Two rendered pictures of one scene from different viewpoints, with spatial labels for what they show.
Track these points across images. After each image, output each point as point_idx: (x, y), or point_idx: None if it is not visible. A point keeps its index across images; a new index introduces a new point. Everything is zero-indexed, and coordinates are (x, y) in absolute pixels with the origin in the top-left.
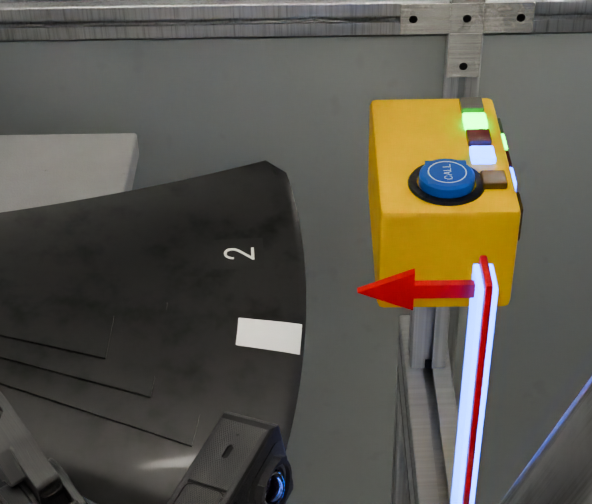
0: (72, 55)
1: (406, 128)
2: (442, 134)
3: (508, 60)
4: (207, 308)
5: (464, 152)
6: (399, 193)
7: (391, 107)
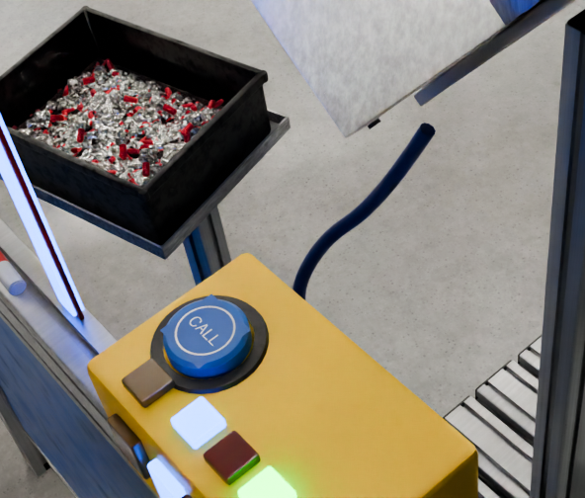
0: None
1: (357, 413)
2: (295, 438)
3: None
4: None
5: (232, 420)
6: (252, 288)
7: (426, 447)
